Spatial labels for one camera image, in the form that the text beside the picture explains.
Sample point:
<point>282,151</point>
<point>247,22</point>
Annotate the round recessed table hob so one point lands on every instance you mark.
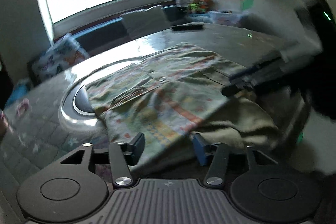
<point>75,111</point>

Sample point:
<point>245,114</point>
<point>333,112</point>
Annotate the small pink object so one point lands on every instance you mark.
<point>22,107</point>

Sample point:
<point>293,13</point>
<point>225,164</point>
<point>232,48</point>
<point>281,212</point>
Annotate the blue folded blanket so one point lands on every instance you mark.
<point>21,88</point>

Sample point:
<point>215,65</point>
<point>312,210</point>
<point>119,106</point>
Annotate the floral green patterned garment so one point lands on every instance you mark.
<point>173,94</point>

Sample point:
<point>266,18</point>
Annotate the clear plastic storage box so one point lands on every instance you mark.
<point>228,19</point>

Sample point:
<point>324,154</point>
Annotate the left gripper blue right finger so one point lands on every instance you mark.
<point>202,149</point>

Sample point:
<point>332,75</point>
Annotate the teal window bench sofa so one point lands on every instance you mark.
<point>113,33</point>

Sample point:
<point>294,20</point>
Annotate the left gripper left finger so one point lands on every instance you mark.
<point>133,150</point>

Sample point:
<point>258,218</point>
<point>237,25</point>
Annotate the black remote control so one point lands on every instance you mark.
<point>186,27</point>

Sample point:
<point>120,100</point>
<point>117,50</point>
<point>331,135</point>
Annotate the butterfly print pillow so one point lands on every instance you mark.
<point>64,54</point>

